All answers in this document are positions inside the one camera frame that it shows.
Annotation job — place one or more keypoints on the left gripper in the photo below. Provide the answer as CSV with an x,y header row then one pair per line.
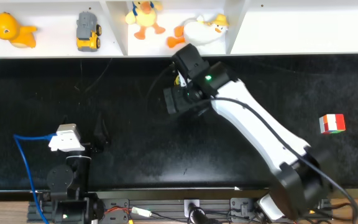
x,y
92,147

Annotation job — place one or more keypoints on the grey and yellow toy truck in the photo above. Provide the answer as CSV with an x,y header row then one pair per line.
x,y
87,34

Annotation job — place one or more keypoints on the yellow rubber duck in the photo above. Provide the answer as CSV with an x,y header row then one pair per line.
x,y
6,26

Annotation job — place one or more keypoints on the many-coloured puzzle cube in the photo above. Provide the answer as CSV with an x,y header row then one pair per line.
x,y
332,123

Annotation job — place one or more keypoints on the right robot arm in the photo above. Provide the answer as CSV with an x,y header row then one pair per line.
x,y
253,124

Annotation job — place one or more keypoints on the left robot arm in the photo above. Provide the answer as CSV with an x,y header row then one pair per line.
x,y
59,180

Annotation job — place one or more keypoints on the white plush duck yellow hat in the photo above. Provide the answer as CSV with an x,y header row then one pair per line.
x,y
200,32

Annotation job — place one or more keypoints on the white shelf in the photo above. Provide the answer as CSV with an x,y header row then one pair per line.
x,y
275,34

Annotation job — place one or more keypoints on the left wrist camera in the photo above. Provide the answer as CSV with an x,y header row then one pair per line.
x,y
67,138

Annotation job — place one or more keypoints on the mounting rail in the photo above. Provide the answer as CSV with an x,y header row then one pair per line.
x,y
166,207

